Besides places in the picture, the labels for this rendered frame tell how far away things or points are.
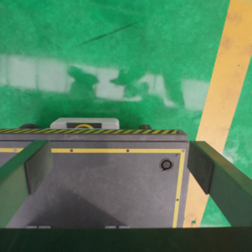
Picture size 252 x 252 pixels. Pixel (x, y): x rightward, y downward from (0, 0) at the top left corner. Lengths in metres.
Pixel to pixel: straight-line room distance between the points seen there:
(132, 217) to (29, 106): 0.63
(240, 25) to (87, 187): 0.85
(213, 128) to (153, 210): 0.49
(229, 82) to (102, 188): 0.69
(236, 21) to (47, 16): 0.75
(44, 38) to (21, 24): 0.10
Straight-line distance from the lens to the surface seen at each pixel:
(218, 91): 0.91
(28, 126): 0.81
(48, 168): 0.17
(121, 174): 0.56
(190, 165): 0.17
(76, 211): 0.66
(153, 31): 0.83
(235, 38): 0.94
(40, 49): 0.87
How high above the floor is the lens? 0.80
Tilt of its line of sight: 74 degrees down
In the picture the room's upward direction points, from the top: 175 degrees clockwise
